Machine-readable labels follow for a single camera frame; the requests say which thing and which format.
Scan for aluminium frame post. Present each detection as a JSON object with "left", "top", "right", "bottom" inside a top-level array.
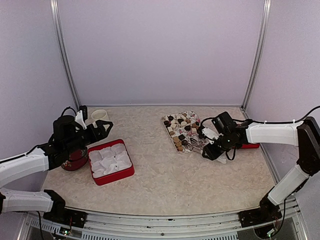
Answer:
[
  {"left": 50, "top": 0, "right": 81, "bottom": 109},
  {"left": 241, "top": 0, "right": 272, "bottom": 112}
]

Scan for red chocolate box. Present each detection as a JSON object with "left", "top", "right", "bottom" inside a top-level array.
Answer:
[{"left": 88, "top": 139, "right": 135, "bottom": 186}]

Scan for left aluminium frame post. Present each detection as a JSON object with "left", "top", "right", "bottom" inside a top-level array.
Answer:
[{"left": 50, "top": 0, "right": 81, "bottom": 109}]

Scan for cream ceramic mug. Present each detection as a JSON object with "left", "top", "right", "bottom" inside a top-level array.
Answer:
[{"left": 91, "top": 109, "right": 110, "bottom": 127}]

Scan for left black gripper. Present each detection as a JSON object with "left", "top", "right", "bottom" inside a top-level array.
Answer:
[{"left": 64, "top": 119, "right": 113, "bottom": 155}]

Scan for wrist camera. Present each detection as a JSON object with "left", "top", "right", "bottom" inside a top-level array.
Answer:
[
  {"left": 74, "top": 105, "right": 88, "bottom": 130},
  {"left": 197, "top": 126, "right": 219, "bottom": 143}
]

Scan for metal serving tongs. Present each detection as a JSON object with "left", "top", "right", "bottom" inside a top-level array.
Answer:
[{"left": 181, "top": 139, "right": 203, "bottom": 151}]

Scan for red floral round tin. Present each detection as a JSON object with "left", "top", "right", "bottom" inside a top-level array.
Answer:
[{"left": 61, "top": 147, "right": 89, "bottom": 172}]

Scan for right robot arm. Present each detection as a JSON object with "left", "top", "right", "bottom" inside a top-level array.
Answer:
[{"left": 198, "top": 111, "right": 320, "bottom": 227}]

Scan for right aluminium frame post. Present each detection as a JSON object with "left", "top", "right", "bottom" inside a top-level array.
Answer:
[{"left": 241, "top": 0, "right": 272, "bottom": 112}]

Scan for floral rectangular tray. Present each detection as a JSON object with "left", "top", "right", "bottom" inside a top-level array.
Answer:
[{"left": 161, "top": 110, "right": 209, "bottom": 155}]

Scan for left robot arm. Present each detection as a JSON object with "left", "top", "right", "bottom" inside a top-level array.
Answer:
[{"left": 0, "top": 115, "right": 113, "bottom": 223}]

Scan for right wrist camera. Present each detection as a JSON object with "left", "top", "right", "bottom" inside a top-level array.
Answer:
[{"left": 197, "top": 126, "right": 219, "bottom": 143}]

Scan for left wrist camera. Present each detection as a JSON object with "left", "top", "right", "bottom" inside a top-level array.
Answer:
[{"left": 74, "top": 105, "right": 88, "bottom": 130}]

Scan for front aluminium rail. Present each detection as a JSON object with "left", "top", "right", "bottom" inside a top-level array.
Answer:
[{"left": 22, "top": 197, "right": 307, "bottom": 240}]

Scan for red box lid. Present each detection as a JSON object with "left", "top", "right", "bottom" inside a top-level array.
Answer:
[{"left": 240, "top": 143, "right": 260, "bottom": 149}]

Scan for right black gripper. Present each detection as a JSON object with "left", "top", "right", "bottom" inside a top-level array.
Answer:
[{"left": 202, "top": 132, "right": 238, "bottom": 160}]

